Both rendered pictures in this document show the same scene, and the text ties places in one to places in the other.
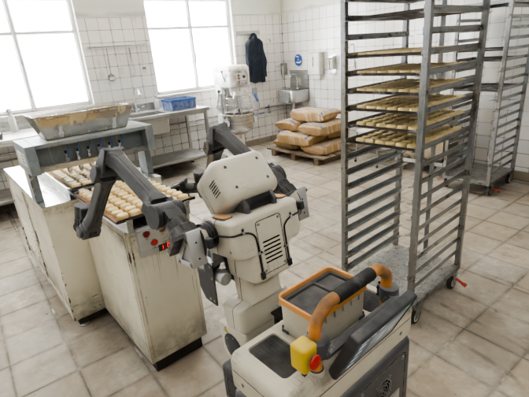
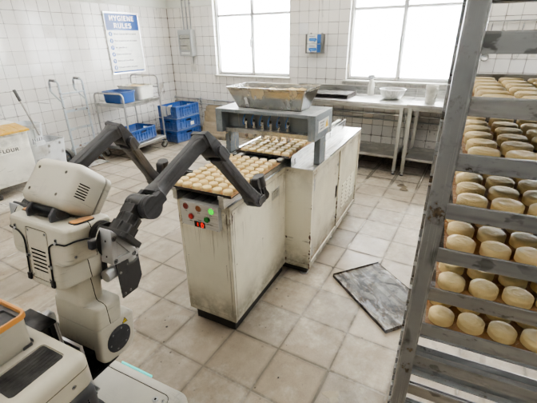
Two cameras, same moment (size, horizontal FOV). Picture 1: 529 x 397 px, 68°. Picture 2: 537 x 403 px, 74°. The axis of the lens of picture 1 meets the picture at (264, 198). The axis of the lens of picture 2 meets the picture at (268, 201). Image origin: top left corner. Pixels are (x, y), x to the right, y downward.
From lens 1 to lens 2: 1.80 m
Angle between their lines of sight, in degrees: 60
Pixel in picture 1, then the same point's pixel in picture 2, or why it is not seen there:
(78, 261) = not seen: hidden behind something
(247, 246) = (19, 241)
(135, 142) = (304, 129)
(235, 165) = (46, 169)
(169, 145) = not seen: hidden behind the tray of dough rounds
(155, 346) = (192, 295)
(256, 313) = (64, 305)
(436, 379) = not seen: outside the picture
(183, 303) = (217, 282)
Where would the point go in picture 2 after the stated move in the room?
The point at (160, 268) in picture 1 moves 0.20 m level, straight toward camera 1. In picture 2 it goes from (200, 241) to (166, 254)
